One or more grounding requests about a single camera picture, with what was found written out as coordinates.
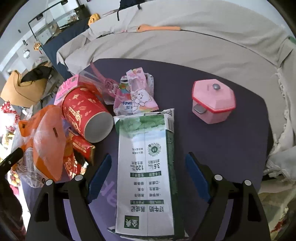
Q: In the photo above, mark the glass fish tank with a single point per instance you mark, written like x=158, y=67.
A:
x=55, y=18

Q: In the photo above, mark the green white milk carton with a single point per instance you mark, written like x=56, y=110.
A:
x=147, y=194

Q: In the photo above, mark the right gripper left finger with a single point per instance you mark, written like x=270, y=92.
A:
x=96, y=176

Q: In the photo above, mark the pink toy pot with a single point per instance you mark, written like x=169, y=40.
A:
x=213, y=101

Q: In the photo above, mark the grey covered sofa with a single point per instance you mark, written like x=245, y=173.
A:
x=217, y=37

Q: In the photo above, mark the pink bunny candy wrapper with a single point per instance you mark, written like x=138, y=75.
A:
x=140, y=91

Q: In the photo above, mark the yellow plush toy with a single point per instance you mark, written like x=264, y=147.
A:
x=93, y=18

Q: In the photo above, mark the red snack bag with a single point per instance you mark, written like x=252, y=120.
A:
x=78, y=154

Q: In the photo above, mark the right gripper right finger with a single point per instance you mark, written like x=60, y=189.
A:
x=200, y=174

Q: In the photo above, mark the purple table cloth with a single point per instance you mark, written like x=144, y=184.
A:
x=235, y=151

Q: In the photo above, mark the orange back scratcher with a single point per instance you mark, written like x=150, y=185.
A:
x=146, y=28

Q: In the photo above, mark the tan bag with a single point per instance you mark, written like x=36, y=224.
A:
x=23, y=94

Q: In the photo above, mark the dark backpack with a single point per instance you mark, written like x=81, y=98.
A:
x=127, y=4

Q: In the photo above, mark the pink tissue pack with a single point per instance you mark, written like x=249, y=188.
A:
x=123, y=101

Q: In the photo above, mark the orange plastic bag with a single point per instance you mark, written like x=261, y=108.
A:
x=43, y=141

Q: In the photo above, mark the red paper cup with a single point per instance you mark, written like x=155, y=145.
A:
x=87, y=114

